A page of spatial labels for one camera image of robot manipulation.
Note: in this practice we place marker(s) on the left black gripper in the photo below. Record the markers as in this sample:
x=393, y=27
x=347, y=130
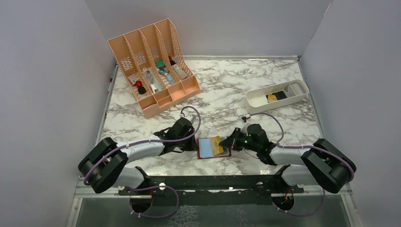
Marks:
x=192, y=146

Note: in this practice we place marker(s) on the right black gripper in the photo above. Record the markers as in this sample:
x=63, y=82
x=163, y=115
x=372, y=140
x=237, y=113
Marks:
x=232, y=142

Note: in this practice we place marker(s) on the gold vip credit card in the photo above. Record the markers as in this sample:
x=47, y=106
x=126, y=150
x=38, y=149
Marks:
x=215, y=148

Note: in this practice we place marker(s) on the red leather card holder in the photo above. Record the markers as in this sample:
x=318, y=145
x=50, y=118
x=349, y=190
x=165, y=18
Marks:
x=210, y=148

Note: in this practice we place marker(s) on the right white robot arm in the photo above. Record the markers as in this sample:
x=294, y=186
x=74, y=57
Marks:
x=318, y=164

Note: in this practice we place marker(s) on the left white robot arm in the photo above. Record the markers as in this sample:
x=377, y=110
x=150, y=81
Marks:
x=105, y=165

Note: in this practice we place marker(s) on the gold card in tray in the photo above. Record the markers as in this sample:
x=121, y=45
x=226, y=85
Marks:
x=271, y=98

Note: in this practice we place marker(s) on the black vip card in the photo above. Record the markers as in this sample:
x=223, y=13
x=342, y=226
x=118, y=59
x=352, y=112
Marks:
x=280, y=95

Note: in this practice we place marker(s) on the white card stack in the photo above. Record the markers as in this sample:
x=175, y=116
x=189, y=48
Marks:
x=293, y=89

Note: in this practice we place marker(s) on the light blue marker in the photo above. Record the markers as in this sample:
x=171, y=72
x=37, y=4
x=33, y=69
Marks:
x=167, y=75

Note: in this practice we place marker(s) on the clear packaged item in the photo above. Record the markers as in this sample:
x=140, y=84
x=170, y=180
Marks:
x=151, y=80

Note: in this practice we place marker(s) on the black round cap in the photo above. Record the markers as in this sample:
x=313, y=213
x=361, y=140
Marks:
x=141, y=90

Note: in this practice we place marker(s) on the red round cap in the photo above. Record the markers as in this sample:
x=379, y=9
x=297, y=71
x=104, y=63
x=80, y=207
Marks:
x=138, y=83

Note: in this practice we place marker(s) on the green eraser block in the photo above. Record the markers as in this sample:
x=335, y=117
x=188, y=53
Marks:
x=160, y=64

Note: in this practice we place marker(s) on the white plastic tray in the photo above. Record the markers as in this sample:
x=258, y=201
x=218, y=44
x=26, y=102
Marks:
x=255, y=101

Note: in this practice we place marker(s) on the peach desk file organizer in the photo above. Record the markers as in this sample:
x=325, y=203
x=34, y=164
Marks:
x=142, y=48

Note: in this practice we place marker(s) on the black mounting base rail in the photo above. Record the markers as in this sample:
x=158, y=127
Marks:
x=209, y=190

